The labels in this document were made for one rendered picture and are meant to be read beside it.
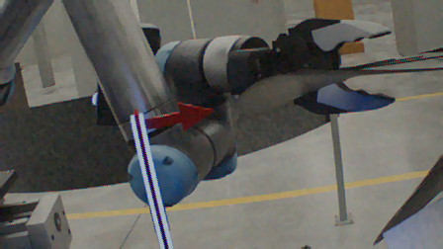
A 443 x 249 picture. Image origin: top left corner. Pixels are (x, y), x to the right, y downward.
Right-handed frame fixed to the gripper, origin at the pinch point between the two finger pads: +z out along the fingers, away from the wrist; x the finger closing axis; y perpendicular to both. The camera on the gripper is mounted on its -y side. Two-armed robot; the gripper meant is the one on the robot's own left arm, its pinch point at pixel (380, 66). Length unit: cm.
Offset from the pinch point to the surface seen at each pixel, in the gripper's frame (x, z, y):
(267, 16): -14, -276, 323
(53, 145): 37, -186, 60
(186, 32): -6, -462, 399
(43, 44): -18, -1019, 493
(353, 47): 36, -411, 700
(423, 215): 15.0, 5.5, -1.4
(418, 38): 18, -237, 565
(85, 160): 44, -175, 69
